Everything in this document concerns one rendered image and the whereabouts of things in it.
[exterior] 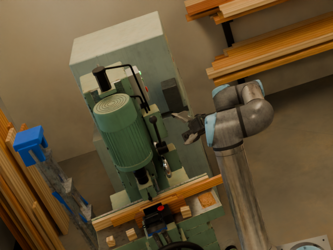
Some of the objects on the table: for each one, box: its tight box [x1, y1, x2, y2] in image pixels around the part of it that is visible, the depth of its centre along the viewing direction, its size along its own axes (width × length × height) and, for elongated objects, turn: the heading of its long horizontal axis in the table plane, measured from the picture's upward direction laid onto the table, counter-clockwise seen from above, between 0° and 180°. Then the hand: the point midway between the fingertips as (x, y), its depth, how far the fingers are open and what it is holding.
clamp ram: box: [143, 202, 163, 216], centre depth 247 cm, size 9×8×9 cm
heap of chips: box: [197, 191, 217, 209], centre depth 254 cm, size 7×10×2 cm
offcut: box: [126, 228, 138, 242], centre depth 248 cm, size 4×4×3 cm
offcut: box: [107, 236, 115, 248], centre depth 248 cm, size 3×3×4 cm
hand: (176, 130), depth 235 cm, fingers open, 14 cm apart
